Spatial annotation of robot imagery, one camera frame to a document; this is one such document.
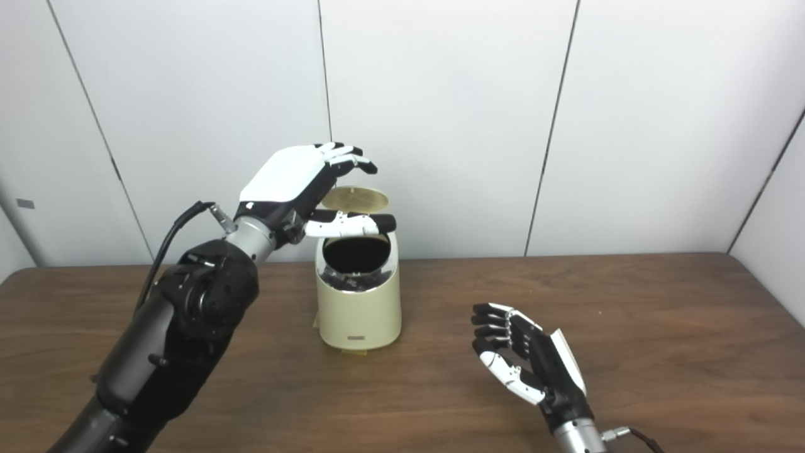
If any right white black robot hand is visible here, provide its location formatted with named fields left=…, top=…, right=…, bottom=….
left=471, top=303, right=595, bottom=435

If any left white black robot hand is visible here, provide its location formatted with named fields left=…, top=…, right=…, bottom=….
left=234, top=142, right=397, bottom=246

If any cream round bin lid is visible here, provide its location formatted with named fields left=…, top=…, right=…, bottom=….
left=319, top=186, right=389, bottom=211

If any cream-colored round bin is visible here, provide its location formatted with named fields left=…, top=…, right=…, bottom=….
left=314, top=232, right=403, bottom=350

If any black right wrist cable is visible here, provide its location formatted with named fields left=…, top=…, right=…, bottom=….
left=601, top=427, right=664, bottom=453

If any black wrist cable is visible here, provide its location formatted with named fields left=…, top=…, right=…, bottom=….
left=134, top=201, right=236, bottom=315
left=601, top=427, right=664, bottom=453

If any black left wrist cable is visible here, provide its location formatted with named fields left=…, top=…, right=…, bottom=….
left=134, top=201, right=236, bottom=315

